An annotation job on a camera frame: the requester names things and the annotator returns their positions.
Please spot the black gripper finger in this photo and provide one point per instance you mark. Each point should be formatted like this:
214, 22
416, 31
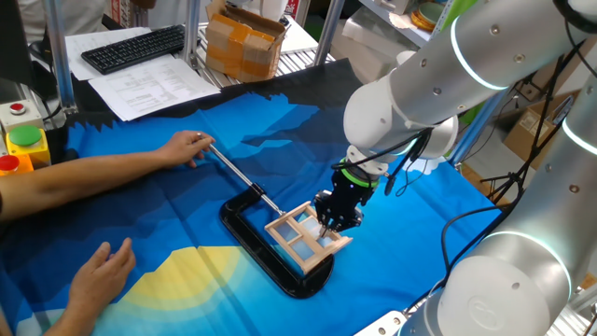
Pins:
323, 219
345, 229

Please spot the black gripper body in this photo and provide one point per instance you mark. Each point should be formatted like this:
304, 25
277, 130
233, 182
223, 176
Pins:
345, 200

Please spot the miniature wooden sliding window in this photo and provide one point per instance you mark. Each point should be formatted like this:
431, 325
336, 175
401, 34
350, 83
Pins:
329, 254

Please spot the black C-clamp with steel screw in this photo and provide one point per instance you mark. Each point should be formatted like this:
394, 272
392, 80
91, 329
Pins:
252, 242

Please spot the person's right forearm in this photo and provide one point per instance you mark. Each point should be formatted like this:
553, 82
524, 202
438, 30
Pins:
70, 324

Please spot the person's left forearm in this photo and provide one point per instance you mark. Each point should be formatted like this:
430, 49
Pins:
70, 179

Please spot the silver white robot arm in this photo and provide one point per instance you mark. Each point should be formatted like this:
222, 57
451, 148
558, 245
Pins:
466, 60

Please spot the person's left hand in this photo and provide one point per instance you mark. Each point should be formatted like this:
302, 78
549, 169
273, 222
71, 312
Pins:
184, 149

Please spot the person's right hand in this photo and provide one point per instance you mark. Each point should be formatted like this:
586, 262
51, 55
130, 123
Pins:
100, 280

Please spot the blue mountain print tablecloth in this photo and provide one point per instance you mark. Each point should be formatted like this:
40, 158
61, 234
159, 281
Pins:
396, 242

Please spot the black tripod stand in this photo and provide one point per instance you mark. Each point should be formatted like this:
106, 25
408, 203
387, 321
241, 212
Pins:
515, 177

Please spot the grey metal shelf rack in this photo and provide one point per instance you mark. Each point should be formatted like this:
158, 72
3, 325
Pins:
406, 35

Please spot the taped brown cardboard box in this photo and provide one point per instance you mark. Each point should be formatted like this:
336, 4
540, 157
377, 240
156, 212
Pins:
238, 46

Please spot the plain cardboard storage box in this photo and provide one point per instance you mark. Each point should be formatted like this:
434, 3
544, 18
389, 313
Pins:
524, 135

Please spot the stacked ceramic bowls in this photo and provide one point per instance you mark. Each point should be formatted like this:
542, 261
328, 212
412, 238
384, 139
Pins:
426, 18

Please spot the black computer keyboard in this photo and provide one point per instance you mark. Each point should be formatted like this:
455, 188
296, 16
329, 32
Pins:
135, 46

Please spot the yellow box green button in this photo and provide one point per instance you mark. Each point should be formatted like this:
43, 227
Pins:
32, 151

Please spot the orange box red button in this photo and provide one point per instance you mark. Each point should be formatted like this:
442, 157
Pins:
18, 168

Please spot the white box red button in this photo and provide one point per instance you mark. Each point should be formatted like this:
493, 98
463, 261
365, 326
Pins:
25, 119

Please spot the black computer monitor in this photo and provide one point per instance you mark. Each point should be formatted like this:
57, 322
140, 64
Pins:
14, 42

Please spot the aluminium frame post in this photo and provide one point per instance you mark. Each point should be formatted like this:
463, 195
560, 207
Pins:
58, 56
326, 37
192, 32
471, 135

